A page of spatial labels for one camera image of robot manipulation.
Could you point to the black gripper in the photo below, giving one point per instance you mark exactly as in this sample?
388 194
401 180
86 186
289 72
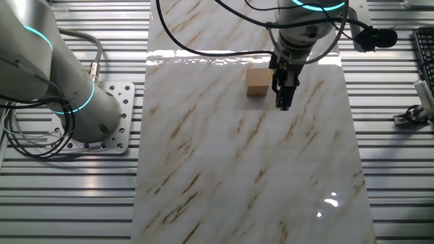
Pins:
288 67

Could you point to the small wooden block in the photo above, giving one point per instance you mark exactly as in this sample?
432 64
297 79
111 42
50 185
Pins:
257 81

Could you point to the marble pattern mat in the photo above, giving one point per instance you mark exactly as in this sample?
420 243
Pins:
220 152

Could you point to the grey metal clamp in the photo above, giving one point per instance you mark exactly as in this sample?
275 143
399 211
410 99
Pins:
403 119

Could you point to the black keyboard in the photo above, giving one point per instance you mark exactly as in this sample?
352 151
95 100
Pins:
425 47

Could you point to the grey device corner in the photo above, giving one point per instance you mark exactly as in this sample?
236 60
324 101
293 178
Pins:
418 3

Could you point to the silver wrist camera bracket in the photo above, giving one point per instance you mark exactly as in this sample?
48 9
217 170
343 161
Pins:
356 20

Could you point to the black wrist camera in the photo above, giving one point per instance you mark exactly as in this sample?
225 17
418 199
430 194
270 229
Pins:
379 38

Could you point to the silver camera on stand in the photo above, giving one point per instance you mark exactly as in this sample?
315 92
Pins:
424 93

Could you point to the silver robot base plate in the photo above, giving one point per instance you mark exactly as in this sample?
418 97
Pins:
123 101

